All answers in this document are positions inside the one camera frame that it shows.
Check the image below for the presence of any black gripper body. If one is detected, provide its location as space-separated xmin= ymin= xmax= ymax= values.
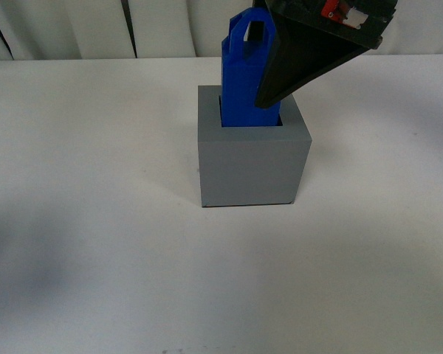
xmin=253 ymin=0 xmax=397 ymax=49

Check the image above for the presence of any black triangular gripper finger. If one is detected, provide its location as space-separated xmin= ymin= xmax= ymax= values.
xmin=254 ymin=1 xmax=368 ymax=108

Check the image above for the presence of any blue handled block part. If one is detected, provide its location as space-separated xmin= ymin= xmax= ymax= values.
xmin=220 ymin=7 xmax=281 ymax=127

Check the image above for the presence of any gray cube base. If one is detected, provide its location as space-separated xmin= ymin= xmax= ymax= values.
xmin=198 ymin=86 xmax=312 ymax=207

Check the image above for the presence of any white pleated curtain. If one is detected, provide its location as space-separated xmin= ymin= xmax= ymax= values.
xmin=0 ymin=1 xmax=443 ymax=60

